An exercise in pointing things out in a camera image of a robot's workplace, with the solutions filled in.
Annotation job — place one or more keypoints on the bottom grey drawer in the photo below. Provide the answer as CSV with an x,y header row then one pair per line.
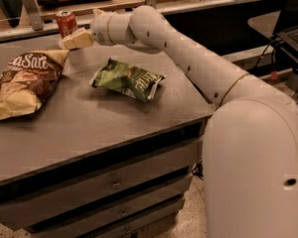
x,y
140,219

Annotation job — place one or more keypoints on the grey drawer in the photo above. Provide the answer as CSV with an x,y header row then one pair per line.
x,y
55,203
117,207
140,219

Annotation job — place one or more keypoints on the green chip bag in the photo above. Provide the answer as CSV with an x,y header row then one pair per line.
x,y
128,79

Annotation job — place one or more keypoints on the red coke can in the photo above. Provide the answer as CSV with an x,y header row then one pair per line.
x,y
66,22

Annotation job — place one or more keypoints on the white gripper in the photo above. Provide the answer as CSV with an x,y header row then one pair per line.
x,y
99,29

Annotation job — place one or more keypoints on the metal railing frame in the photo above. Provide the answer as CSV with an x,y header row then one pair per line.
x,y
37,20

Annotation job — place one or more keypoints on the grey side table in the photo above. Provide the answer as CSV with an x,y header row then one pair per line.
x,y
284,50

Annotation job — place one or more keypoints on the top grey drawer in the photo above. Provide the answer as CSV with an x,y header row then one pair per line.
x,y
55,203

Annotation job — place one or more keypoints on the grey drawer cabinet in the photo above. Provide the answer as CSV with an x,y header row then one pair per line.
x,y
79,124

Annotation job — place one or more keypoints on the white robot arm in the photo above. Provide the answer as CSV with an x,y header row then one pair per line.
x,y
250,146

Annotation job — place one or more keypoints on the brown yellow chip bag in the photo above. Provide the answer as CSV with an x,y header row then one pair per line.
x,y
28,81

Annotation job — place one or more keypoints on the black laptop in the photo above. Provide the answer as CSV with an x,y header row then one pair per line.
x,y
293,27

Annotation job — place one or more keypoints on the middle grey drawer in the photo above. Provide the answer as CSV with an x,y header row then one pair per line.
x,y
117,207

